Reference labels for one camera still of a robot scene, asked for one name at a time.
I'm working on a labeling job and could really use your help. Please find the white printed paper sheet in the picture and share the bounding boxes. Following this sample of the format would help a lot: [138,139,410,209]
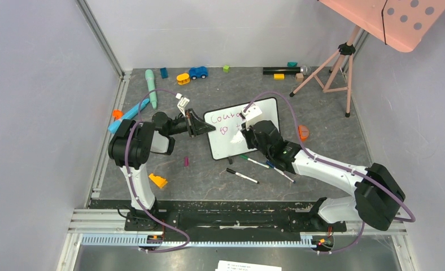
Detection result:
[215,260,282,271]

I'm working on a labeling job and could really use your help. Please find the small orange toy piece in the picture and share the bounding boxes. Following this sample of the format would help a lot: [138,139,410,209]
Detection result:
[112,110,124,120]

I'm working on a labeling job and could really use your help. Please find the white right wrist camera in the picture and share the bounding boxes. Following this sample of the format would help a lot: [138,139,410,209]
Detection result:
[241,104,264,130]

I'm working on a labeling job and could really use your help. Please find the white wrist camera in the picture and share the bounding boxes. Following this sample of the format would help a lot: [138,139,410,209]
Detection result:
[241,104,264,130]
[175,93,190,117]

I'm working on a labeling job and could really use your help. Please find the orange semicircle toy piece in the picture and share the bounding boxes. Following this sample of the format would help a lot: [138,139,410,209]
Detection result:
[298,125,310,142]

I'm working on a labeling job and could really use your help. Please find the blue whiteboard marker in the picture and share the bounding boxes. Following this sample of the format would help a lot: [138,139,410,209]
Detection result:
[265,160,295,183]

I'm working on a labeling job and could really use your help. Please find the yellow orange oval toy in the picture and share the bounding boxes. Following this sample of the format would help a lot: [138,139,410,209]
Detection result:
[176,73,191,85]

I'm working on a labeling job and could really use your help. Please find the blue toy car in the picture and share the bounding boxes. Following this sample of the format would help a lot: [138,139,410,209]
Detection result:
[189,66,208,80]

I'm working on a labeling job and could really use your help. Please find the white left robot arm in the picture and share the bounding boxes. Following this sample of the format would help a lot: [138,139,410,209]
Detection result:
[108,108,216,230]

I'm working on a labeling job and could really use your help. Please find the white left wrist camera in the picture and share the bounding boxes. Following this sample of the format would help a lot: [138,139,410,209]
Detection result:
[175,93,190,117]

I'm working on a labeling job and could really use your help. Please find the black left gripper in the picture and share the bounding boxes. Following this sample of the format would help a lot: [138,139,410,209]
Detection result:
[167,108,216,138]

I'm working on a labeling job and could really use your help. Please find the beige wooden cube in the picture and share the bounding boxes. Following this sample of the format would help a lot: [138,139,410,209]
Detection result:
[295,73,305,82]

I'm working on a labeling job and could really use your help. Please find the orange wedge block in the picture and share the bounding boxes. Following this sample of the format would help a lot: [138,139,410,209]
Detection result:
[149,173,168,189]

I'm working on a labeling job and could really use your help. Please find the yellow rectangular block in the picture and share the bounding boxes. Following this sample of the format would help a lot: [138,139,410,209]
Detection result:
[273,73,285,80]

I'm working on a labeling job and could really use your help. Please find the blue toy crayon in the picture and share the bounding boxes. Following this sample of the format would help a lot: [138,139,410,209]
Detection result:
[107,98,150,134]

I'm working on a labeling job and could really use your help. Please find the mint green toy crayon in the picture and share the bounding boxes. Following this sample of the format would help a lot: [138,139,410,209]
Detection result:
[145,69,158,109]

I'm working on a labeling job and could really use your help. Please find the green whiteboard marker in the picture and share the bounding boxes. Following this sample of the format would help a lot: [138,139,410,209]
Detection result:
[239,155,271,169]

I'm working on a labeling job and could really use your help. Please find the white whiteboard black frame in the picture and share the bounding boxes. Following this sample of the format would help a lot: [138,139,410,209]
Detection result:
[203,97,280,160]

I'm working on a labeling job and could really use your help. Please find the black whiteboard marker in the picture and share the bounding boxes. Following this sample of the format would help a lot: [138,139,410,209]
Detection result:
[226,168,260,184]

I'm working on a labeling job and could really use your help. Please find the black cylinder tube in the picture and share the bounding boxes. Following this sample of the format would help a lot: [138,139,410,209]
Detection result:
[263,67,303,75]

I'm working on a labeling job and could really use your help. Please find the pink music stand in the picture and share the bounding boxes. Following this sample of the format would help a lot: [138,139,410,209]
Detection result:
[289,0,445,117]

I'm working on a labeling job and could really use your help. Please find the dark blue block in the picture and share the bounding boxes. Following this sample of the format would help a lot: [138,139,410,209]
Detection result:
[160,67,169,79]

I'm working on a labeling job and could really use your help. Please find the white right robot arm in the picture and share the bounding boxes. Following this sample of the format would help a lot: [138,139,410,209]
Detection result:
[235,120,405,231]

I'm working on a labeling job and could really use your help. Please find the white slotted cable duct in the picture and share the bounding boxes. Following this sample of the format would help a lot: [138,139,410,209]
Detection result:
[81,233,318,248]

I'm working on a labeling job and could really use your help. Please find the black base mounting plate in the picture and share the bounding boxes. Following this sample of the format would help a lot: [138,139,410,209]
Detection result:
[124,200,347,242]

